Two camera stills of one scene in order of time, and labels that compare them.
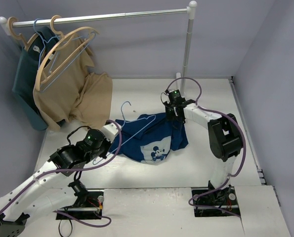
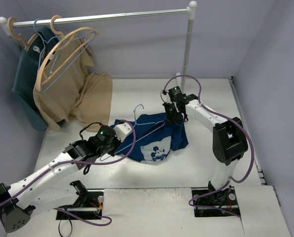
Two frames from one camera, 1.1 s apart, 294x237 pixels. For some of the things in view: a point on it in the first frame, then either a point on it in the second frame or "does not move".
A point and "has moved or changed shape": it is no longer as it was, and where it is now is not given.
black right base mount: (212, 202) does not move
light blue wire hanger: (104, 158) has moved or changed shape
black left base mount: (88, 202) does not move
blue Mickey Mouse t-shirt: (148, 138) does not move
